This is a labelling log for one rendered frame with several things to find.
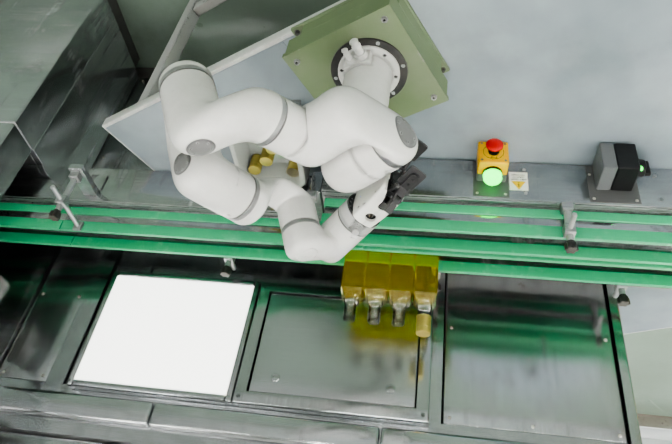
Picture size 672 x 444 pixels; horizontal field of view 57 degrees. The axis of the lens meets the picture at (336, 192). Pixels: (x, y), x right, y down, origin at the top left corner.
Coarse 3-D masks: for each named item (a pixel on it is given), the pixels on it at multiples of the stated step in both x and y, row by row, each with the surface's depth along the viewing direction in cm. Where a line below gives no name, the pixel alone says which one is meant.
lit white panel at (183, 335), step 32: (128, 288) 173; (160, 288) 172; (192, 288) 171; (224, 288) 171; (128, 320) 167; (160, 320) 166; (192, 320) 165; (224, 320) 164; (96, 352) 161; (128, 352) 160; (160, 352) 160; (192, 352) 159; (224, 352) 158; (128, 384) 155; (160, 384) 154; (192, 384) 153; (224, 384) 152
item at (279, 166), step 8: (240, 144) 156; (248, 144) 161; (232, 152) 153; (240, 152) 156; (248, 152) 162; (256, 152) 163; (240, 160) 157; (248, 160) 163; (280, 160) 164; (288, 160) 163; (264, 168) 164; (272, 168) 164; (280, 168) 163; (256, 176) 163; (264, 176) 162; (272, 176) 162; (280, 176) 162; (288, 176) 162; (304, 176) 157
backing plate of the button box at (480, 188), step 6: (474, 162) 155; (474, 168) 154; (474, 174) 153; (474, 180) 151; (474, 186) 150; (480, 186) 150; (486, 186) 150; (492, 186) 150; (498, 186) 150; (504, 186) 149; (474, 192) 149; (480, 192) 149; (486, 192) 149; (492, 192) 149; (498, 192) 148; (504, 192) 148
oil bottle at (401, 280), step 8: (392, 256) 155; (400, 256) 154; (408, 256) 154; (392, 264) 153; (400, 264) 153; (408, 264) 153; (392, 272) 152; (400, 272) 151; (408, 272) 151; (392, 280) 150; (400, 280) 150; (408, 280) 150; (392, 288) 149; (400, 288) 149; (408, 288) 148; (392, 296) 148; (400, 296) 147; (408, 296) 147; (392, 304) 149; (408, 304) 148
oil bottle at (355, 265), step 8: (352, 256) 156; (360, 256) 155; (344, 264) 155; (352, 264) 154; (360, 264) 154; (344, 272) 153; (352, 272) 153; (360, 272) 152; (344, 280) 151; (352, 280) 151; (360, 280) 151; (344, 288) 150; (352, 288) 150; (360, 288) 149; (344, 296) 150; (352, 296) 149; (360, 296) 149
